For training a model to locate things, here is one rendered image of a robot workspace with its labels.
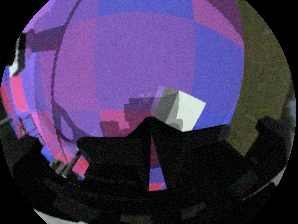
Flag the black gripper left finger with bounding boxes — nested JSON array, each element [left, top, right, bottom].
[[76, 117, 152, 190]]

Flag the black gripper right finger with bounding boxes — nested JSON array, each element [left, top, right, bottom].
[[150, 117, 231, 189]]

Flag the dark grey cylinder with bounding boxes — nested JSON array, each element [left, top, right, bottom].
[[0, 115, 11, 128]]

